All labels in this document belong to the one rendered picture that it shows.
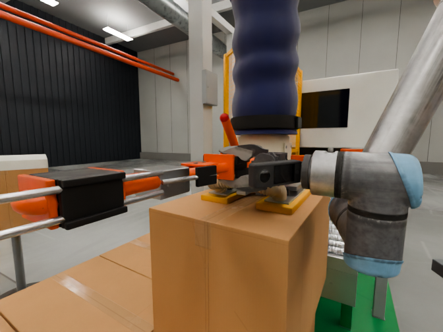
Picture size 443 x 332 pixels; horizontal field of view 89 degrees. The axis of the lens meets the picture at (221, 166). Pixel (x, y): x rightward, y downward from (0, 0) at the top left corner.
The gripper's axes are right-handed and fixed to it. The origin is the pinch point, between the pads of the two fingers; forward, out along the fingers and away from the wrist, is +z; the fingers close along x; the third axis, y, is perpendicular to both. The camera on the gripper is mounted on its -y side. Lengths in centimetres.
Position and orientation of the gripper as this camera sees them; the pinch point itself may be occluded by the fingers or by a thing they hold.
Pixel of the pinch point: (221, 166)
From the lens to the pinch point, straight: 54.2
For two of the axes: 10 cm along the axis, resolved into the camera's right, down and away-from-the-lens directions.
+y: 5.1, -0.9, 8.5
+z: -8.6, -0.7, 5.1
